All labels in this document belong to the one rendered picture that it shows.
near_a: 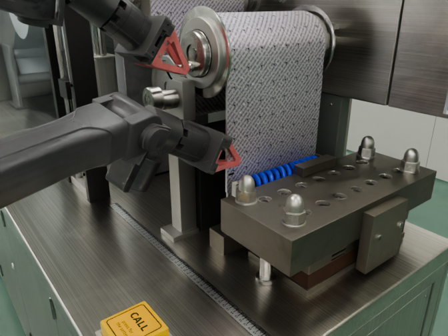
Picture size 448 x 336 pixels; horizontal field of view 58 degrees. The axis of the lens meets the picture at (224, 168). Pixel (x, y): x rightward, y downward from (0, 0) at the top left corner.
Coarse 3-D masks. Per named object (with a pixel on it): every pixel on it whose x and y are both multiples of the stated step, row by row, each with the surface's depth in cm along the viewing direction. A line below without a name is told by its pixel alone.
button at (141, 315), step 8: (144, 304) 59; (120, 312) 58; (128, 312) 57; (136, 312) 57; (144, 312) 57; (152, 312) 57; (104, 320) 56; (112, 320) 56; (120, 320) 56; (128, 320) 56; (136, 320) 56; (144, 320) 56; (152, 320) 56; (160, 320) 56; (104, 328) 55; (112, 328) 55; (120, 328) 55; (128, 328) 55; (136, 328) 55; (144, 328) 55; (152, 328) 55; (160, 328) 55; (168, 328) 55
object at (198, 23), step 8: (192, 24) 67; (200, 24) 65; (208, 24) 63; (184, 32) 69; (208, 32) 64; (216, 32) 63; (216, 40) 63; (216, 48) 63; (216, 56) 64; (216, 64) 64; (216, 72) 65; (200, 80) 69; (208, 80) 67; (216, 80) 66; (200, 88) 69
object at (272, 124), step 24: (240, 96) 67; (264, 96) 71; (288, 96) 75; (312, 96) 79; (240, 120) 69; (264, 120) 73; (288, 120) 77; (312, 120) 81; (240, 144) 71; (264, 144) 75; (288, 144) 79; (312, 144) 83; (240, 168) 73; (264, 168) 77
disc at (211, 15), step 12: (192, 12) 67; (204, 12) 65; (216, 24) 63; (180, 36) 72; (228, 36) 62; (228, 48) 62; (228, 60) 63; (228, 72) 64; (216, 84) 67; (204, 96) 70
